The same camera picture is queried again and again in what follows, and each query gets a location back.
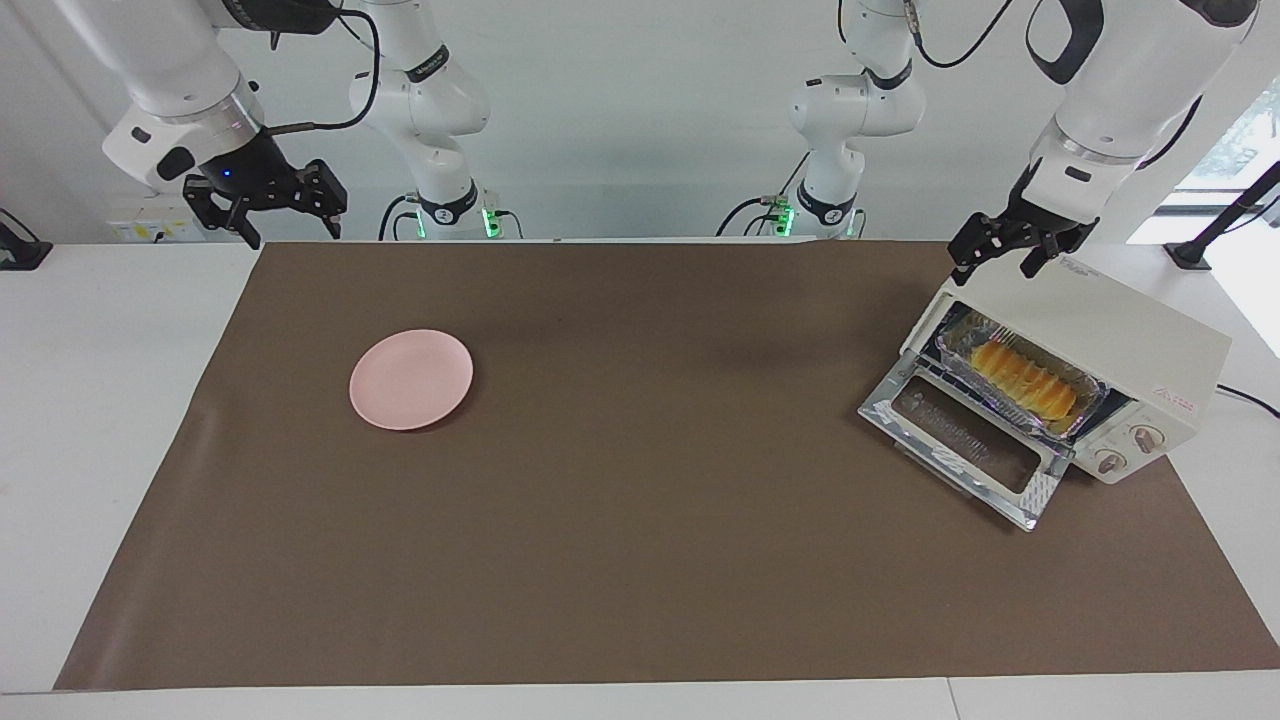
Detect glass oven door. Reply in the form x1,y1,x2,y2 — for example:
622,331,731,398
858,362,1073,531

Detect white wall socket box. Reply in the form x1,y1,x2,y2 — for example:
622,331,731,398
105,195,206,243

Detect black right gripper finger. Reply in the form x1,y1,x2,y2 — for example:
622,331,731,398
300,160,348,239
186,195,263,249

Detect cream toaster oven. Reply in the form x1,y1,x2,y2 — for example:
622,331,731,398
900,245,1233,486

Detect golden bread loaf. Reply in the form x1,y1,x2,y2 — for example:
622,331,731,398
970,340,1081,421

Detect aluminium foil tray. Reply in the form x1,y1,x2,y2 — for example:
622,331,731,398
938,308,1109,438

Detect black oven power cable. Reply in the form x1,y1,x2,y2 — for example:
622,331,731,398
1215,385,1280,419

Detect brown table mat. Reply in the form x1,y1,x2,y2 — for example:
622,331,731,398
55,240,1280,691

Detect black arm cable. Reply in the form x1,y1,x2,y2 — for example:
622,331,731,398
838,0,1016,71
262,0,383,136

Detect black base cable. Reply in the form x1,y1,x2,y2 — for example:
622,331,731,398
378,193,426,241
715,152,813,239

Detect pink round plate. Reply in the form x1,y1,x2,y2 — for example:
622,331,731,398
349,329,474,432

